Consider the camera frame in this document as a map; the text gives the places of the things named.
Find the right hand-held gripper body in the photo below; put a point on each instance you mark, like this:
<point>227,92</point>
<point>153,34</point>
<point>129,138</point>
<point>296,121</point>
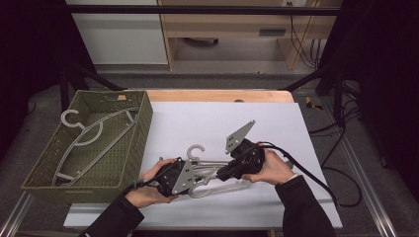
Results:
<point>247,158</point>

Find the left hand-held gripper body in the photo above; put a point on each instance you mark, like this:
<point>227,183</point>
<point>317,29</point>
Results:
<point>179,179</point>

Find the green woven basket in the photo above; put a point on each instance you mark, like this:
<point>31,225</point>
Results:
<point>128,164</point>

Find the person's right hand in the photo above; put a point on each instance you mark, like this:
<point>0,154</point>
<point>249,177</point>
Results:
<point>275,169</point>

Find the person's left hand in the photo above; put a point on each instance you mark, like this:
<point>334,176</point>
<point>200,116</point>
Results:
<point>145,196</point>

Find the white table sheet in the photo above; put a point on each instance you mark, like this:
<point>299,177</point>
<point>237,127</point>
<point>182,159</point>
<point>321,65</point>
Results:
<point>197,125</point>

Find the wooden table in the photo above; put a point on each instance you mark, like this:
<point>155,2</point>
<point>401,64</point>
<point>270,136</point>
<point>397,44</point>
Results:
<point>214,95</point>

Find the yellow and black tool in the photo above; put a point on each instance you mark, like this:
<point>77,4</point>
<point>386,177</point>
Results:
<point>311,104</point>

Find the black metal stand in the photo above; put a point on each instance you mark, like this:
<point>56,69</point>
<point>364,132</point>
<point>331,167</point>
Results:
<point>66,89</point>
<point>337,95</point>

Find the light wooden desk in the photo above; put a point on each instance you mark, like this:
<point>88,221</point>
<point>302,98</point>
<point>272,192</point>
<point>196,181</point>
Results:
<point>227,24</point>

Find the white cabinet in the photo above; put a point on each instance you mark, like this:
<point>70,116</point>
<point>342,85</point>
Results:
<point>120,36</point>

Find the aluminium rail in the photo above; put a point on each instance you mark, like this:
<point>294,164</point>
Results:
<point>15,215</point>
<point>365,179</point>

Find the black horizontal frame bar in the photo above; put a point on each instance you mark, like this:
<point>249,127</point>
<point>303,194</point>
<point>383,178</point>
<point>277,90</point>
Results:
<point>197,10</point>

